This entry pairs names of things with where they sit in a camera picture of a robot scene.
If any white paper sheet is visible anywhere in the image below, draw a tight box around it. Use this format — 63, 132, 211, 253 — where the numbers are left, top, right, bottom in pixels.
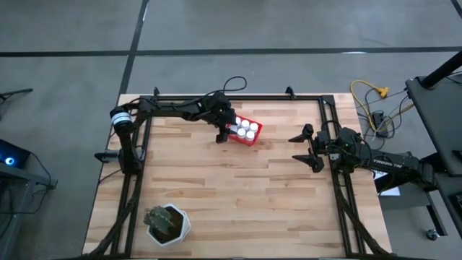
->
371, 168, 401, 197

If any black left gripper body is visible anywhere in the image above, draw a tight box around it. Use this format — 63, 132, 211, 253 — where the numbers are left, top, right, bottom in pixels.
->
204, 91, 238, 127

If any black tripod leg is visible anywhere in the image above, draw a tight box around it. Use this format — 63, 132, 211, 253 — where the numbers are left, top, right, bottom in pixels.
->
0, 87, 34, 102

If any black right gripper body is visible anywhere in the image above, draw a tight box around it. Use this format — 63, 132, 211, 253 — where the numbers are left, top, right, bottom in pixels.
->
312, 129, 335, 164

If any black pole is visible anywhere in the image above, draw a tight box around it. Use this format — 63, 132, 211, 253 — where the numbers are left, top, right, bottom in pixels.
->
420, 50, 462, 90

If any black box with blue light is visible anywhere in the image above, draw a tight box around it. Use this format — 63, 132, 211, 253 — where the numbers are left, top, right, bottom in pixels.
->
0, 139, 32, 170

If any black work table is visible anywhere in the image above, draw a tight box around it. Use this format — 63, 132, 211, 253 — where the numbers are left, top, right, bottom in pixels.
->
404, 74, 462, 254

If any grey metal stand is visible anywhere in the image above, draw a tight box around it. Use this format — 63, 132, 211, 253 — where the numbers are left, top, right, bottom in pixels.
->
0, 164, 58, 260

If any red plastic basket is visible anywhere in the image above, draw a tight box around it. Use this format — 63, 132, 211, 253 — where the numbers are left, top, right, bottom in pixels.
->
226, 114, 264, 147

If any black power strip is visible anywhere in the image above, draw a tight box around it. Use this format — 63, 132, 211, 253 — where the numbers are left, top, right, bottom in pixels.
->
371, 110, 386, 138

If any yellow extension cable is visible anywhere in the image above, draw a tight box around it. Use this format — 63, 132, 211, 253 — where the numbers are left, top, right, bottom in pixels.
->
350, 79, 416, 134

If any cactus in white pot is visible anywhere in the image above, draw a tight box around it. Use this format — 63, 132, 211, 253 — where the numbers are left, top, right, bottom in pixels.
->
143, 203, 192, 248

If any black aluminium rig frame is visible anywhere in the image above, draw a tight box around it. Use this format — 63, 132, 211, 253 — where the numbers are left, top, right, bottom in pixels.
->
82, 94, 393, 260

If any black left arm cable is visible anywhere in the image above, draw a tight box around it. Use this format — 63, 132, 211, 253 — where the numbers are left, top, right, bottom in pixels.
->
222, 75, 248, 95

